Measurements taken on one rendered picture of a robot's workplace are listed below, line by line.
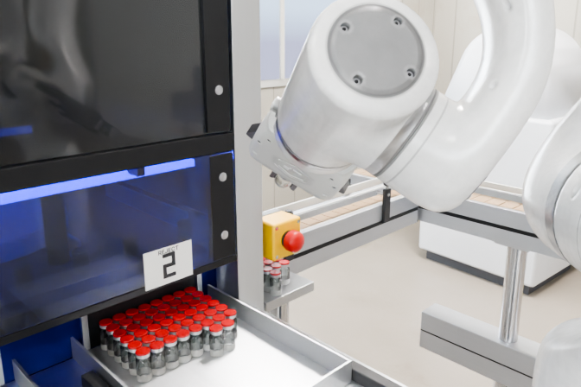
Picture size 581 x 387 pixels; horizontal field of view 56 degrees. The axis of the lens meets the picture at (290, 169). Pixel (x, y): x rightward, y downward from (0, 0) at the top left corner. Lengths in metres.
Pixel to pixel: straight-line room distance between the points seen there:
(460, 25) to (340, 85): 3.81
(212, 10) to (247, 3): 0.07
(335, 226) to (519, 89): 0.96
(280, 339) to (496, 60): 0.64
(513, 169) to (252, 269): 2.24
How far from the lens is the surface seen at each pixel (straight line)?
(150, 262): 0.85
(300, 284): 1.11
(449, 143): 0.37
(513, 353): 1.64
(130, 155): 0.79
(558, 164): 0.51
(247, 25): 0.90
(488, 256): 3.25
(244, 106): 0.90
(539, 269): 3.18
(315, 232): 1.25
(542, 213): 0.51
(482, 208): 1.51
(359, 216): 1.36
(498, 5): 0.39
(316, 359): 0.87
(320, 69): 0.32
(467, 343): 1.70
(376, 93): 0.33
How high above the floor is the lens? 1.37
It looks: 14 degrees down
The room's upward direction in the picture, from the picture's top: straight up
